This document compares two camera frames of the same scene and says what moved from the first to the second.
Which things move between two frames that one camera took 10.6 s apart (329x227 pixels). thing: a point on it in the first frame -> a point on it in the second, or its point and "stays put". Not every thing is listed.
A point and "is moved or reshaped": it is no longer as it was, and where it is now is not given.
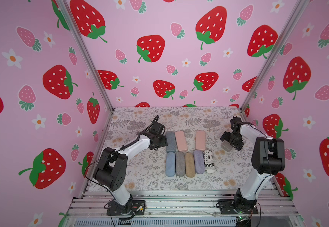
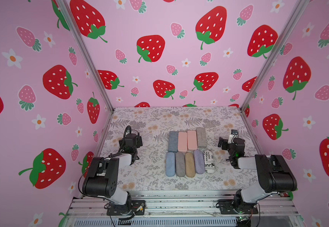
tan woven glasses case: x=190 y=164 stays put
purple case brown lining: x=199 y=163 stays put
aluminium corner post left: x=64 y=4 stays put
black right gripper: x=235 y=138 -> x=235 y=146
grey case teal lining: x=226 y=145 is moved or reshaped
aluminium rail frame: x=179 y=208 stays put
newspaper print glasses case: x=209 y=161 stays put
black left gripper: x=164 y=141 -> x=137 y=141
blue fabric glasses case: x=170 y=169 stays put
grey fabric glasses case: x=180 y=163 stays put
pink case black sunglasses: x=200 y=140 -> x=192 y=140
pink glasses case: x=181 y=140 stays put
